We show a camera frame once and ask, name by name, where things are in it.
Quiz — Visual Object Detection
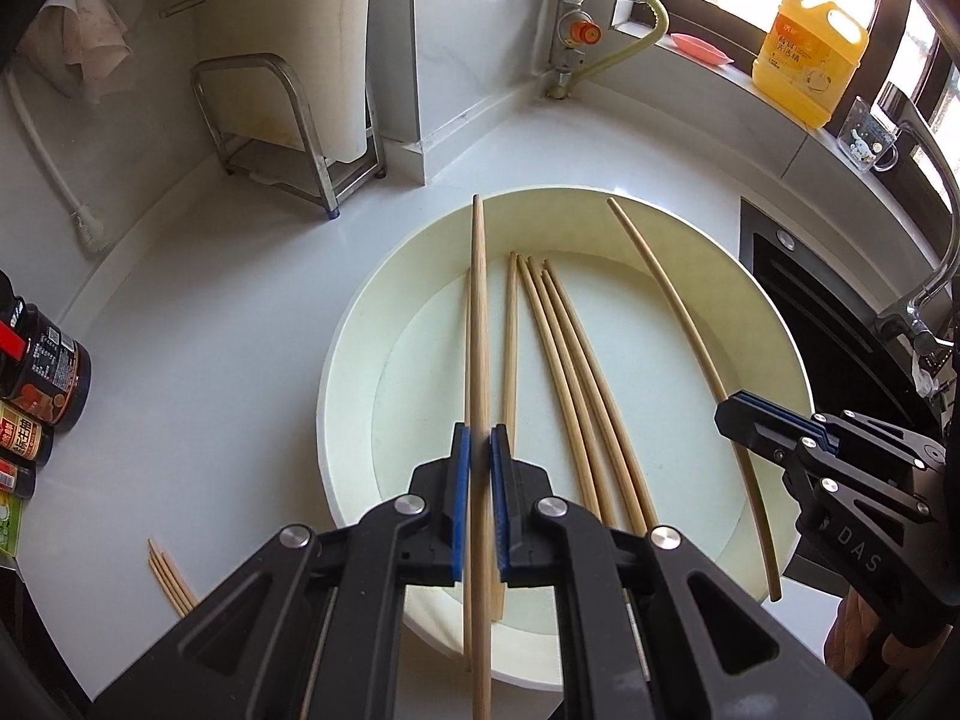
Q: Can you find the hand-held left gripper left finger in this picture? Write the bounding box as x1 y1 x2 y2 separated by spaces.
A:
86 422 473 720

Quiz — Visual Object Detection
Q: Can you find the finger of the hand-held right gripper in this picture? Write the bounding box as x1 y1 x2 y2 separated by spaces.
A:
715 396 940 527
739 391 955 471

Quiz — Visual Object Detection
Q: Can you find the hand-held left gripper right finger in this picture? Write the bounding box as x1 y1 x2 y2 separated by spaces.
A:
487 424 852 720

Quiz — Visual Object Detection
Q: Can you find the cream round plastic basin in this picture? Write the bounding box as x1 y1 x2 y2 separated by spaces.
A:
315 181 815 691

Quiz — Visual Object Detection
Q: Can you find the bundle of wooden chopsticks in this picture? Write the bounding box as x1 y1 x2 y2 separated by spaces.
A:
146 538 200 618

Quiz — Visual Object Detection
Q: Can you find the person's right hand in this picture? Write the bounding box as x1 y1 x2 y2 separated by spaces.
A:
823 589 899 685

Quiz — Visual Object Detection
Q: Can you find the chrome faucet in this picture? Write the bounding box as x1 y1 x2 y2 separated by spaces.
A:
874 82 960 398

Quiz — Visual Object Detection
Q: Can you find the black sink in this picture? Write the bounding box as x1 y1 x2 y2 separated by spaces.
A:
739 195 946 601

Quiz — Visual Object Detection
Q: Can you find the yellow detergent jug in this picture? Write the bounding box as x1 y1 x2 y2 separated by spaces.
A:
752 0 871 128

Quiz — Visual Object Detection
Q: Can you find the metal cutting board rack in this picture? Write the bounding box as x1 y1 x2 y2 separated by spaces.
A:
190 52 387 220

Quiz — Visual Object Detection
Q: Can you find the pink soap dish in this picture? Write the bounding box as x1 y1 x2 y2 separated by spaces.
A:
670 31 732 67

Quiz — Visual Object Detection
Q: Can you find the metal gas valve assembly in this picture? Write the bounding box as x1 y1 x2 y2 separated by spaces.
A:
547 0 646 102

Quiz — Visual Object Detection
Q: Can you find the dark sauce bottle yellow cap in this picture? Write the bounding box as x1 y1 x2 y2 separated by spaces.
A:
0 399 55 470

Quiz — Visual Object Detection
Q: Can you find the amber bottle yellow cap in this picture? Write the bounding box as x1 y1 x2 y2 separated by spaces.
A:
0 457 37 500

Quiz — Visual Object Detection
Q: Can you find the black stove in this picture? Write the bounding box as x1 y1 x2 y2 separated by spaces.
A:
0 562 98 720

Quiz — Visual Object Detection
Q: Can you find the green yellow seasoning pouch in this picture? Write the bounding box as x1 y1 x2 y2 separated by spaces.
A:
0 493 27 560

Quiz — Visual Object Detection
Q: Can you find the cream cutting board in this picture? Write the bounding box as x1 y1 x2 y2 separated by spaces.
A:
199 0 374 164

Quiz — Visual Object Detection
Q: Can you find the pale hanging cloth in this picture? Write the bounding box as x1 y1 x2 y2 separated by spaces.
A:
15 0 132 102

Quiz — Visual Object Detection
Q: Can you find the yellow flexible gas hose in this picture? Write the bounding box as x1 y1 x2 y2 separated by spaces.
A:
551 0 671 100

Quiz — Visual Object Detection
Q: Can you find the large dark bottle red handle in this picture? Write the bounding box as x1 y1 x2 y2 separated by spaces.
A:
0 270 92 434

